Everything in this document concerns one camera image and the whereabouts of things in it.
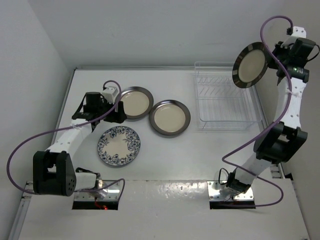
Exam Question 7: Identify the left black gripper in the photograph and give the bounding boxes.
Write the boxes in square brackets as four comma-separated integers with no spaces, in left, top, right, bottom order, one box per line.
[95,97,126,124]

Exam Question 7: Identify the blue floral plate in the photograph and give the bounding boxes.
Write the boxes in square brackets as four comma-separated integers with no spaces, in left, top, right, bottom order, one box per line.
[97,126,141,168]

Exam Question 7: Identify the brown striped rim plate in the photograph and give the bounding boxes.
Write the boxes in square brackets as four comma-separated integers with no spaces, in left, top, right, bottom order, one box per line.
[232,42,268,89]

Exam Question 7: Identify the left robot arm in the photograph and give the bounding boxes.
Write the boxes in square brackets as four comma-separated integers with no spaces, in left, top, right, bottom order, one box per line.
[33,87,127,197]

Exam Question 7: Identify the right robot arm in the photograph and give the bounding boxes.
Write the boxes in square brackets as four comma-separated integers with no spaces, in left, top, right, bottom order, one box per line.
[224,37,317,197]

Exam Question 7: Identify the grey rim plate left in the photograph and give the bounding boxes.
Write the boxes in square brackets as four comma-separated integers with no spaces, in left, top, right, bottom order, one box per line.
[121,86,154,120]

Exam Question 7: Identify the grey rim plate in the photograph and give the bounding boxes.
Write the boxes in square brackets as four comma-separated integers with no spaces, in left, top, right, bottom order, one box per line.
[121,86,154,120]
[149,99,191,137]

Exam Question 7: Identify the grey rim plate right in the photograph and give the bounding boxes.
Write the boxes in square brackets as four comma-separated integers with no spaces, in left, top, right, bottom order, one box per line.
[149,99,191,137]

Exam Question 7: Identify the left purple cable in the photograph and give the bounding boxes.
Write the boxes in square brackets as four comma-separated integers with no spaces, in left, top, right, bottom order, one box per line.
[6,79,126,195]

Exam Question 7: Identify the purple cable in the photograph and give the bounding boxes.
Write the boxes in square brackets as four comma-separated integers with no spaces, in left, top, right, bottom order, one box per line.
[6,79,126,195]
[221,15,294,207]

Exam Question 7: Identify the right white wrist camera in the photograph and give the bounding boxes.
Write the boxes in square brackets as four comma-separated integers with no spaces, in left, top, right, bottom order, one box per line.
[281,26,307,48]

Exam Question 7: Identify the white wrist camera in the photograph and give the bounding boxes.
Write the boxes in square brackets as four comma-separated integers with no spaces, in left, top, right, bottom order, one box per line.
[101,86,119,105]
[281,26,307,48]

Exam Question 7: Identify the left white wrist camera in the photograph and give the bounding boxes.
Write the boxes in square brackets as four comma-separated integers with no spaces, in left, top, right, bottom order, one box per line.
[101,86,119,105]

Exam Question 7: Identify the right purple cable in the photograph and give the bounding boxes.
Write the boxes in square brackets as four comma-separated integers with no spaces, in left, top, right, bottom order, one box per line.
[221,15,294,207]

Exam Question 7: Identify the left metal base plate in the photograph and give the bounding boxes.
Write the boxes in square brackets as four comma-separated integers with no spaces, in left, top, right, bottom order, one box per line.
[74,179,122,202]

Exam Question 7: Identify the metal base plate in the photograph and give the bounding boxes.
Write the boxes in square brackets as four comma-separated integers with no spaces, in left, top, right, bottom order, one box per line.
[207,180,254,202]
[74,179,122,202]

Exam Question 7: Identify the white wire dish rack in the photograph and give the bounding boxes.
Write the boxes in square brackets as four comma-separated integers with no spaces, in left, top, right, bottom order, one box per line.
[193,61,262,132]

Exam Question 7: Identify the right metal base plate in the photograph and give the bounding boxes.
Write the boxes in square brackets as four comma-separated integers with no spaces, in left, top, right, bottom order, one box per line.
[207,180,254,202]

